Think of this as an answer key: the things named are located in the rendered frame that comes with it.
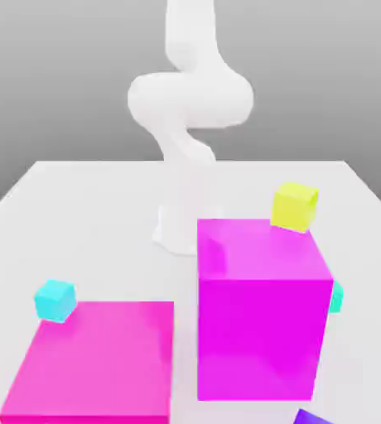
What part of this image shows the small turquoise cube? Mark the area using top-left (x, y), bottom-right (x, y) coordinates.
top-left (328, 280), bottom-right (345, 314)

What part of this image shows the large pink box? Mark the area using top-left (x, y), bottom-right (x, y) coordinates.
top-left (0, 300), bottom-right (176, 424)

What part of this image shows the small yellow cube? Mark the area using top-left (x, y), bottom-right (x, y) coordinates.
top-left (270, 181), bottom-right (321, 234)

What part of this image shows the small cyan cube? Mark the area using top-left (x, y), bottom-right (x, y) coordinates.
top-left (33, 279), bottom-right (79, 325)

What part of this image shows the large magenta box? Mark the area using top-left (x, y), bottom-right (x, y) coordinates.
top-left (196, 218), bottom-right (335, 402)

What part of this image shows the small purple cube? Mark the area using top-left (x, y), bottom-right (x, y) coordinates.
top-left (292, 407), bottom-right (335, 424)

